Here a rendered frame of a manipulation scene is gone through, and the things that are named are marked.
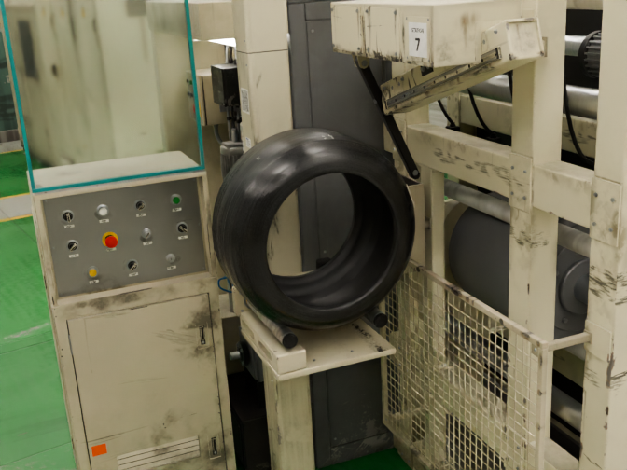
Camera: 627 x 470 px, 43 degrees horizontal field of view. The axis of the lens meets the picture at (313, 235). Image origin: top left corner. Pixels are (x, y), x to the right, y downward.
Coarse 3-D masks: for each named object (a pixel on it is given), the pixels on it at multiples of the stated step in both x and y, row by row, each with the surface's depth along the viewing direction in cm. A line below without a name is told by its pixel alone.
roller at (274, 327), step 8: (248, 304) 251; (256, 312) 244; (264, 320) 237; (272, 328) 230; (280, 328) 227; (288, 328) 227; (280, 336) 224; (288, 336) 222; (296, 336) 224; (288, 344) 223; (296, 344) 224
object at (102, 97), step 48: (0, 0) 231; (48, 0) 236; (96, 0) 241; (144, 0) 246; (48, 48) 240; (96, 48) 245; (144, 48) 250; (192, 48) 255; (48, 96) 243; (96, 96) 248; (144, 96) 254; (192, 96) 260; (48, 144) 247; (96, 144) 252; (144, 144) 258; (192, 144) 264
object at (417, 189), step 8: (408, 184) 270; (416, 184) 264; (416, 192) 260; (424, 192) 262; (416, 200) 261; (424, 200) 262; (416, 208) 262; (424, 208) 263; (416, 216) 263; (424, 216) 264; (416, 224) 264; (424, 224) 265; (416, 232) 264; (424, 232) 266; (416, 240) 265; (424, 240) 266; (416, 248) 266; (424, 248) 267; (416, 256) 267; (424, 256) 268; (424, 264) 269
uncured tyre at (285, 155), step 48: (288, 144) 215; (336, 144) 214; (240, 192) 212; (288, 192) 209; (384, 192) 220; (240, 240) 211; (384, 240) 246; (240, 288) 218; (288, 288) 247; (336, 288) 250; (384, 288) 229
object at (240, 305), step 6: (312, 270) 261; (234, 288) 251; (234, 294) 251; (240, 294) 251; (234, 300) 252; (240, 300) 252; (234, 306) 253; (240, 306) 253; (246, 306) 253; (234, 312) 254; (240, 312) 253
